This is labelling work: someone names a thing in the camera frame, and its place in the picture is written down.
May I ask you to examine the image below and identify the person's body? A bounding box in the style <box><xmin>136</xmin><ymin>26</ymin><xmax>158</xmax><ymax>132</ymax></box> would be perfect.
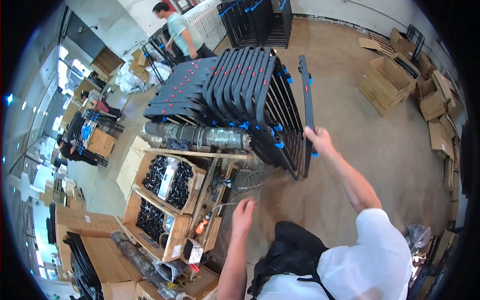
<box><xmin>247</xmin><ymin>208</ymin><xmax>413</xmax><ymax>300</ymax></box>

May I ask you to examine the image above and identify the stack of white frames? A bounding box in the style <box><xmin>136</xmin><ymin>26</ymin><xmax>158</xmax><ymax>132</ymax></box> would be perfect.
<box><xmin>182</xmin><ymin>0</ymin><xmax>227</xmax><ymax>51</ymax></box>

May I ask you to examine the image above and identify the dark plastic-wrapped bundle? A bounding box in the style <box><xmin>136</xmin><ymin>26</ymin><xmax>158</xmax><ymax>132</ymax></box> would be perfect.
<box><xmin>110</xmin><ymin>230</ymin><xmax>188</xmax><ymax>300</ymax></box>

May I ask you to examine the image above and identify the large cardboard carton with frames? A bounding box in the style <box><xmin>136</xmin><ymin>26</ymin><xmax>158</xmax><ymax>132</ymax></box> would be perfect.
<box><xmin>55</xmin><ymin>203</ymin><xmax>144</xmax><ymax>300</ymax></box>

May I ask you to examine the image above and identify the stack of flat black frames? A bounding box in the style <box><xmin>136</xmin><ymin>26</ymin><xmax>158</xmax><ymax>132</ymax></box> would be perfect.
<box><xmin>143</xmin><ymin>56</ymin><xmax>226</xmax><ymax>125</ymax></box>

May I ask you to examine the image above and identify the coil of grey cable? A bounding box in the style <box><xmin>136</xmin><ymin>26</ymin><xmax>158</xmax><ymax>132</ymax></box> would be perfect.
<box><xmin>225</xmin><ymin>169</ymin><xmax>271</xmax><ymax>211</ymax></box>

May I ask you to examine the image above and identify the row of upright black frames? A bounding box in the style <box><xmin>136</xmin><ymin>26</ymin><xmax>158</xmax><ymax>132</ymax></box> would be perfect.
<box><xmin>203</xmin><ymin>46</ymin><xmax>305</xmax><ymax>181</ymax></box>

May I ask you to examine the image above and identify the person's right hand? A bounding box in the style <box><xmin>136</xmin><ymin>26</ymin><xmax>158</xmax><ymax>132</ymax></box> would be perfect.
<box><xmin>303</xmin><ymin>125</ymin><xmax>337</xmax><ymax>157</ymax></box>

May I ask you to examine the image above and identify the long wooden stick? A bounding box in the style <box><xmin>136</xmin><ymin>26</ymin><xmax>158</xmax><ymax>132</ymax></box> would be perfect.
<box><xmin>140</xmin><ymin>148</ymin><xmax>254</xmax><ymax>161</ymax></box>

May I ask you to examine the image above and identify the crumpled grey plastic bag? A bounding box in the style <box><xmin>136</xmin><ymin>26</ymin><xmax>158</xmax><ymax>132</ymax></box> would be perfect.
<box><xmin>406</xmin><ymin>224</ymin><xmax>432</xmax><ymax>250</ymax></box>

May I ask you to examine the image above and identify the brown carton with blue parts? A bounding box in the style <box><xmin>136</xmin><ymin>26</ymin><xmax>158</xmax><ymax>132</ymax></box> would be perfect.
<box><xmin>80</xmin><ymin>124</ymin><xmax>118</xmax><ymax>159</ymax></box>

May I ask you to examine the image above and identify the rack of black frames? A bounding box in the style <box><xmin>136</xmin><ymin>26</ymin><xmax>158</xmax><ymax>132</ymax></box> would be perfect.
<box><xmin>217</xmin><ymin>0</ymin><xmax>294</xmax><ymax>49</ymax></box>

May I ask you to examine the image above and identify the crumpled clear plastic wrap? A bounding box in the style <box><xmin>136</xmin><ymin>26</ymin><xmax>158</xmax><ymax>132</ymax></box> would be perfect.
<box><xmin>115</xmin><ymin>61</ymin><xmax>173</xmax><ymax>95</ymax></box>

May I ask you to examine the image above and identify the heap of flattened cartons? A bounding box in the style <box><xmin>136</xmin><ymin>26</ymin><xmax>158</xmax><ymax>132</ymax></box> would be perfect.
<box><xmin>358</xmin><ymin>24</ymin><xmax>467</xmax><ymax>222</ymax></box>

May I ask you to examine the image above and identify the orange power tool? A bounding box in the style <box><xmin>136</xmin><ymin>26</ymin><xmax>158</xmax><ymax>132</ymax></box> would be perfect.
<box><xmin>195</xmin><ymin>212</ymin><xmax>213</xmax><ymax>237</ymax></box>

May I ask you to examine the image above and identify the black frame panel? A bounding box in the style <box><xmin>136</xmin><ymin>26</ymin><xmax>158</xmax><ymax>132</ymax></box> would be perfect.
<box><xmin>298</xmin><ymin>55</ymin><xmax>320</xmax><ymax>179</ymax></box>

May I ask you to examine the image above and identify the grey plastic-wrapped roll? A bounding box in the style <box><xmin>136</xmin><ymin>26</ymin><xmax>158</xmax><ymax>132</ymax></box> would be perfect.
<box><xmin>142</xmin><ymin>121</ymin><xmax>253</xmax><ymax>152</ymax></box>

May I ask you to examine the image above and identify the person's left hand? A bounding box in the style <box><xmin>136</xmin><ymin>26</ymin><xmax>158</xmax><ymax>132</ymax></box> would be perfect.
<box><xmin>231</xmin><ymin>197</ymin><xmax>258</xmax><ymax>238</ymax></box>

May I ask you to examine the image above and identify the open cardboard carton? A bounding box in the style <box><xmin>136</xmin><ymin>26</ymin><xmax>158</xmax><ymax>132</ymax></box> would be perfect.
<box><xmin>359</xmin><ymin>52</ymin><xmax>421</xmax><ymax>117</ymax></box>

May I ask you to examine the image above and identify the small box of black parts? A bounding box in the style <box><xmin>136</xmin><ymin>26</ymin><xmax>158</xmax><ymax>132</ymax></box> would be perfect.
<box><xmin>181</xmin><ymin>238</ymin><xmax>205</xmax><ymax>265</ymax></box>

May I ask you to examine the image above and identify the carton of black plastic parts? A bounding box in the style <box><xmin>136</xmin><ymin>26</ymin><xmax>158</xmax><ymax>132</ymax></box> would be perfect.
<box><xmin>123</xmin><ymin>189</ymin><xmax>193</xmax><ymax>263</ymax></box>
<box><xmin>134</xmin><ymin>151</ymin><xmax>208</xmax><ymax>216</ymax></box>

